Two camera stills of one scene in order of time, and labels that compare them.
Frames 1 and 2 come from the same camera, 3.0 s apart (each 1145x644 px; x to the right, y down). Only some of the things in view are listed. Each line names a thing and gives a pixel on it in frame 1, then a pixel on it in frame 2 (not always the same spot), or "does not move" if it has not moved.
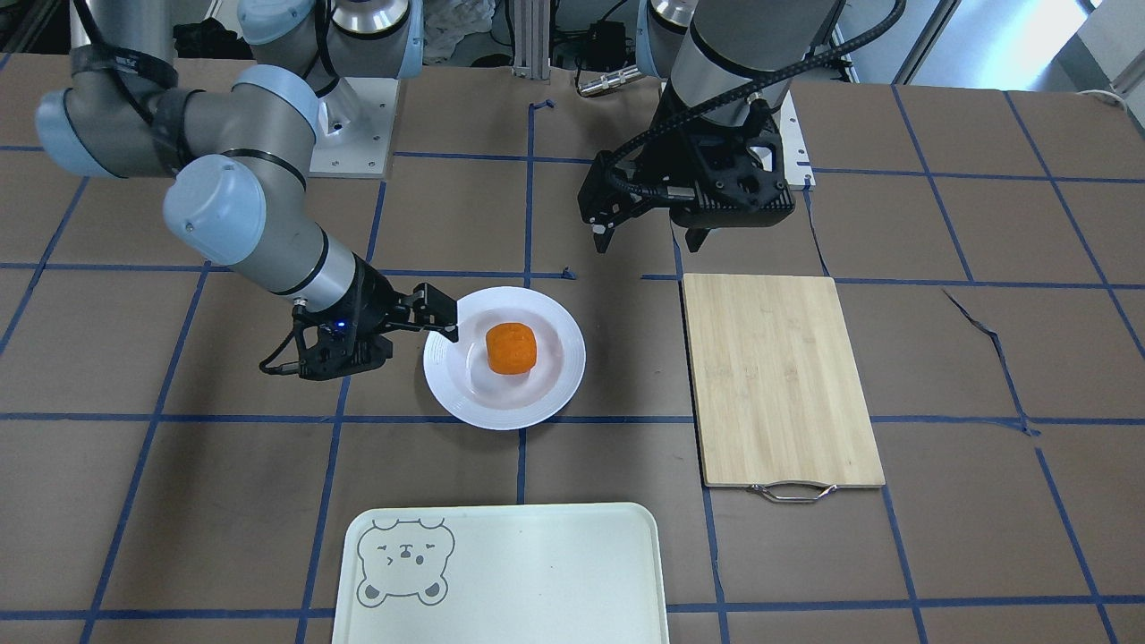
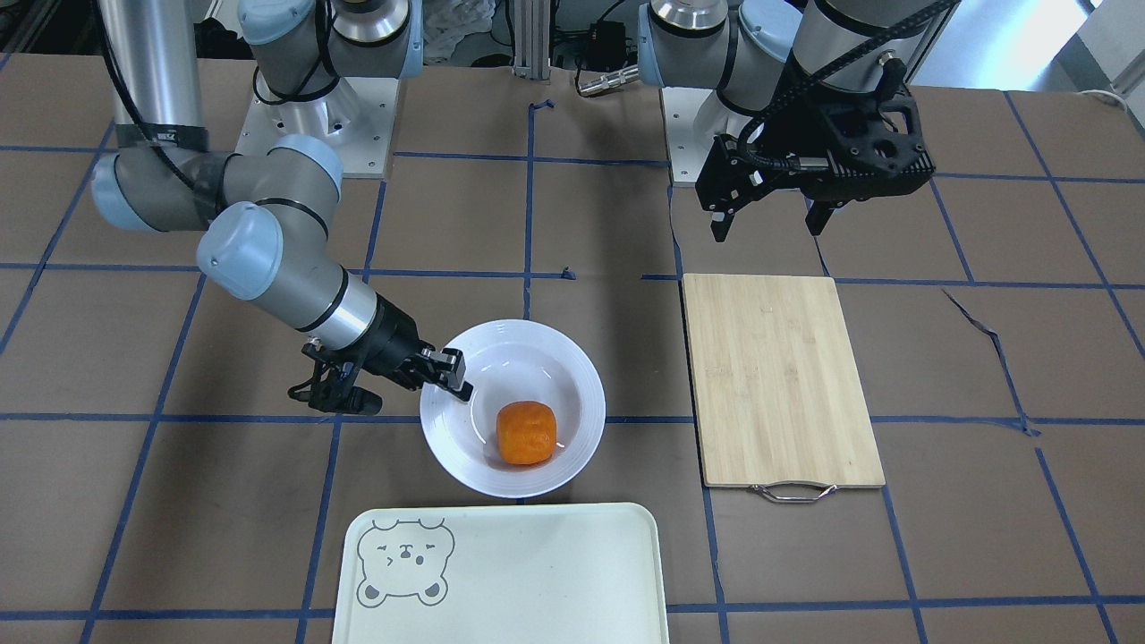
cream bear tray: [566, 573] does not move
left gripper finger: [695, 237] → [819, 214]
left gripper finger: [602, 235] → [720, 224]
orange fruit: [511, 348] → [526, 432]
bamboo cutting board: [779, 402] does not move
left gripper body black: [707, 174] → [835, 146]
